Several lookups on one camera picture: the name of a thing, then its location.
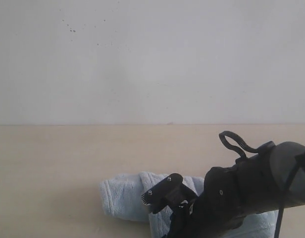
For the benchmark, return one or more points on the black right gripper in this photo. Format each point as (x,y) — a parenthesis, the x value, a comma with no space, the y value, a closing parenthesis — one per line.
(229,195)

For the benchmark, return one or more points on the light blue terry towel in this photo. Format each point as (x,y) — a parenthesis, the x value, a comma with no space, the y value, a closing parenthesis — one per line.
(121,198)

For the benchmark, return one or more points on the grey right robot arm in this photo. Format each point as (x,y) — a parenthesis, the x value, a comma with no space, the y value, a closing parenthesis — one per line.
(287,164)

